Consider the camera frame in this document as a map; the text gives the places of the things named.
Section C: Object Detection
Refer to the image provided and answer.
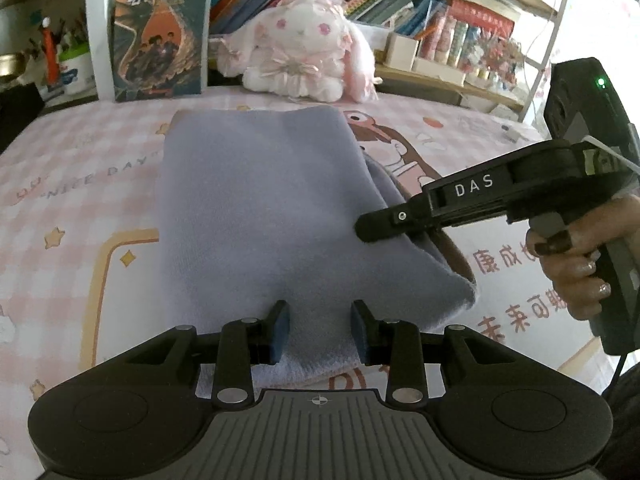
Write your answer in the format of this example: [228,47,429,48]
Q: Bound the white power adapter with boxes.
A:
[501,125,526,143]

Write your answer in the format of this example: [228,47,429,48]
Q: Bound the pink checkered cartoon desk mat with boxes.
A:
[1,87,616,479]

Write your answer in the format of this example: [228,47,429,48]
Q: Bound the white pink plush bunny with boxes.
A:
[215,0,382,103]

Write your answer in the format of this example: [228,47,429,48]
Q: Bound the white metal bookshelf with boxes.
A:
[1,0,533,115]

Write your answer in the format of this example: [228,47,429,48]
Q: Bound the purple and tan sweater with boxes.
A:
[157,106,476,388]

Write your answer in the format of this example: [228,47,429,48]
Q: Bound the metal bowl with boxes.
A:
[0,52,26,84]

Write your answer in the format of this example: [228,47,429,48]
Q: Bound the right hand painted nails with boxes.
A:
[526,195,640,321]

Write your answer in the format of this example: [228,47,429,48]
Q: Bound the Harry Potter book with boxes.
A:
[112,0,209,102]

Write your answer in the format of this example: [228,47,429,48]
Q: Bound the white cardboard box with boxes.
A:
[383,32,419,72]

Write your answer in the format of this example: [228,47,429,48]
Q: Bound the white plastic pen cup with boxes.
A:
[58,44,96,96]

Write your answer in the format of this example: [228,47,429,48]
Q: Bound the red boxed candy tubes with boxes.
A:
[412,0,524,91]

